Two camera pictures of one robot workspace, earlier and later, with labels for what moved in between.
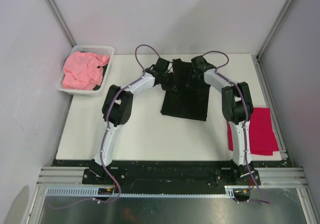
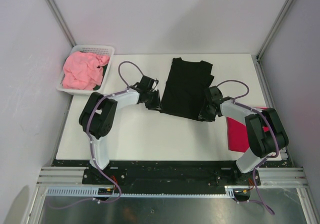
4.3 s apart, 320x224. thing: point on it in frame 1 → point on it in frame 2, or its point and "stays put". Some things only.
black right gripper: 190,84 → 203,114
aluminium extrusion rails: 64,177 stays put
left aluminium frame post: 57,13 stays put
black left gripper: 171,86 → 156,105
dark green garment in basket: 104,68 stays put
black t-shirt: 192,104 stays put
